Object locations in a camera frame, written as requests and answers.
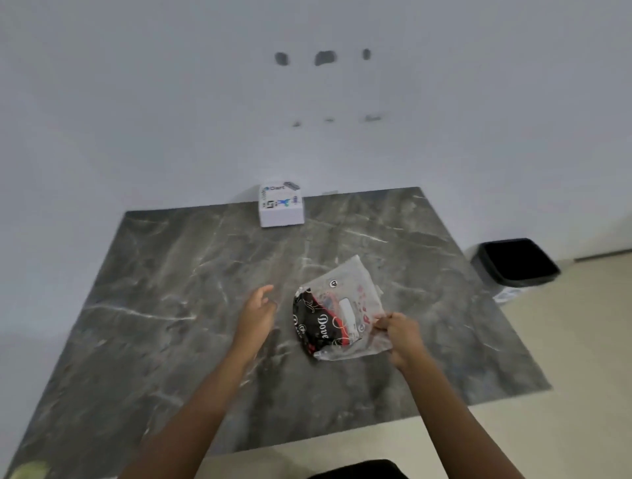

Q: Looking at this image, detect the clear plastic bag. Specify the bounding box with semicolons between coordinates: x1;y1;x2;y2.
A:
292;255;394;362

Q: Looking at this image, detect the yellow-green round object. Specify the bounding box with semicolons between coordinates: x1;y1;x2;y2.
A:
9;461;51;479

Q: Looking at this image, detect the white crumpled plastic bag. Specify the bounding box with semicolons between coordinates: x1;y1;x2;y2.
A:
492;287;528;305

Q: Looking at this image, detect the black and red printed garment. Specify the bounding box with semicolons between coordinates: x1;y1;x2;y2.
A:
292;288;367;359

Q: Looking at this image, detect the person's right hand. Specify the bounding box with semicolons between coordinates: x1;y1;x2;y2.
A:
374;312;426;372

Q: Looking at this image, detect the person's left hand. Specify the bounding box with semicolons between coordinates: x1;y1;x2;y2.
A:
232;285;280;361

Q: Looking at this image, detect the person's right forearm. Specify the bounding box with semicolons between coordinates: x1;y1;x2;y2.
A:
396;347;527;479

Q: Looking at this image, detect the black trash bin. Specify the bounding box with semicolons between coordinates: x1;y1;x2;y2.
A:
470;238;562;288

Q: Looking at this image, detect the white cardboard box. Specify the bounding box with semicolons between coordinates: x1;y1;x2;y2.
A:
259;180;305;228

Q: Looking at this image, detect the person's dark clothing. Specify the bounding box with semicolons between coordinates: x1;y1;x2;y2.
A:
305;459;411;479

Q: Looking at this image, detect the person's left forearm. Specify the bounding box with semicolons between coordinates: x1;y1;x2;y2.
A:
118;341;265;479

